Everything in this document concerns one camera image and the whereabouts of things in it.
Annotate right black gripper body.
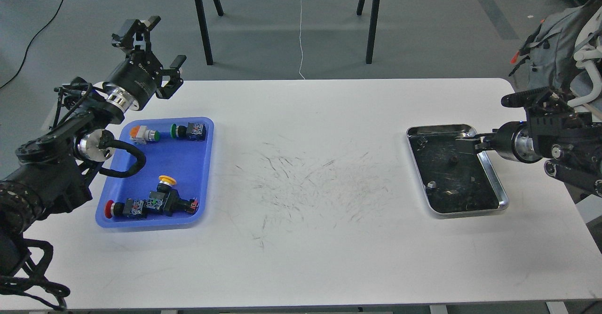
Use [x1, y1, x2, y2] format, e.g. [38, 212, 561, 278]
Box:
[490, 121, 523, 162]

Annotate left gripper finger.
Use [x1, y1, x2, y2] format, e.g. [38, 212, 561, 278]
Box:
[155, 55, 187, 100]
[111, 16, 161, 54]

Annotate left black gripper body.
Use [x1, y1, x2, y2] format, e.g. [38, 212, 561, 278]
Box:
[103, 51, 163, 112]

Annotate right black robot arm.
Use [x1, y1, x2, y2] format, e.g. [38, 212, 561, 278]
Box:
[455, 87, 602, 196]

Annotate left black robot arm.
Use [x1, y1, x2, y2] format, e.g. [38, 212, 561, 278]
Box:
[0, 16, 186, 311]

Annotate small black industrial part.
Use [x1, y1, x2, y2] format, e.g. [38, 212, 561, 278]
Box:
[416, 136, 428, 147]

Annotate steel metal tray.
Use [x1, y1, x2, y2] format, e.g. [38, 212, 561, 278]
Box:
[406, 124, 509, 218]

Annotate left black stand legs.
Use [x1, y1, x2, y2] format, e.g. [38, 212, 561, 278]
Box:
[194, 0, 224, 66]

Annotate black stand legs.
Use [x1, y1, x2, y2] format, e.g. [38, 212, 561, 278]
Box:
[194, 0, 224, 66]
[356, 0, 381, 65]

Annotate grey backpack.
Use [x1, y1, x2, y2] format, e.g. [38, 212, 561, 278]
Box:
[509, 4, 601, 91]

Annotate white office chair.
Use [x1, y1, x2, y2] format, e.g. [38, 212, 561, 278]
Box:
[568, 16, 602, 121]

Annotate blue plastic tray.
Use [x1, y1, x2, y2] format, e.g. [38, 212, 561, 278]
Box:
[95, 117, 214, 230]

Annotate yellow mushroom push button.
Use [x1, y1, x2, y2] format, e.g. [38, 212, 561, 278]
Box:
[145, 175, 180, 216]

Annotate right black stand legs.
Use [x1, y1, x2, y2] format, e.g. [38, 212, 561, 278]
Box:
[356, 0, 381, 65]

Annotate green push button switch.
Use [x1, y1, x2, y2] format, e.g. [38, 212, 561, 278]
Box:
[170, 123, 207, 142]

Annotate orange push button switch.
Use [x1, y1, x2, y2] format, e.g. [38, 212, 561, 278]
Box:
[129, 125, 160, 145]

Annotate black floor cable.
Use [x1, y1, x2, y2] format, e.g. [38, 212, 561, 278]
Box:
[0, 0, 118, 90]

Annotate red push button switch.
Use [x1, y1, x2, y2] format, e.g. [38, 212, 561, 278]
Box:
[103, 198, 199, 220]

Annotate white hanging cord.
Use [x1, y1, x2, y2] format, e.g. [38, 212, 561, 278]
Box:
[285, 0, 314, 80]

